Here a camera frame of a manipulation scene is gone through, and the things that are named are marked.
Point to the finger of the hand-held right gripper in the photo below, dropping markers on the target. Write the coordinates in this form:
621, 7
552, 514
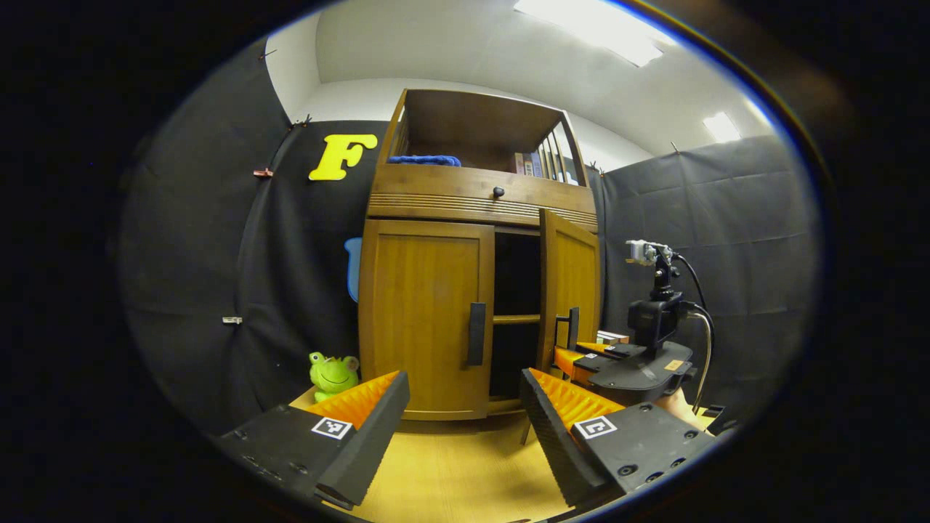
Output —
617, 349
570, 363

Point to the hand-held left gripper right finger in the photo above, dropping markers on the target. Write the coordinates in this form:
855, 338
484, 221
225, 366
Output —
556, 443

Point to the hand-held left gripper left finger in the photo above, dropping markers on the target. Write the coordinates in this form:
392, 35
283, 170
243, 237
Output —
370, 436

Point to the wooden cabinet door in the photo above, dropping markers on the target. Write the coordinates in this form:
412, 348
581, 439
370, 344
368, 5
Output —
421, 319
574, 269

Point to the wooden double-door shoe cabinet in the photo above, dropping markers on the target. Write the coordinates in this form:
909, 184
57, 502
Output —
436, 189

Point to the grey-topped box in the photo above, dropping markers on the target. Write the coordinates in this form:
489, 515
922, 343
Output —
606, 339

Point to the wooden inner shelf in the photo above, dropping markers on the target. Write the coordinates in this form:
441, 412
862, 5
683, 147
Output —
516, 319

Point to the green frog plush toy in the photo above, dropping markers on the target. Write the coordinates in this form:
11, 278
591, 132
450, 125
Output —
334, 374

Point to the lilac upright book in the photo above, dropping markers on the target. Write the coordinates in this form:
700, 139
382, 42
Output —
538, 164

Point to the small ceiling light panel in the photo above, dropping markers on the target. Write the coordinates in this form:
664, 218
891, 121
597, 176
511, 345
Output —
721, 127

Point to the wooden drawer with black knob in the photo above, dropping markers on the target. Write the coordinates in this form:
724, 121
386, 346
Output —
450, 185

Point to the black backdrop cloth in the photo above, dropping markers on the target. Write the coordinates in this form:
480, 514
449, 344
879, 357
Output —
203, 290

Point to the blue folded cloth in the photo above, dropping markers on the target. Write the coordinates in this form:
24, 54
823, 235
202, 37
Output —
425, 160

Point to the large ceiling light panel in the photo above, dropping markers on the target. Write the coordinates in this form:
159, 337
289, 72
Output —
596, 29

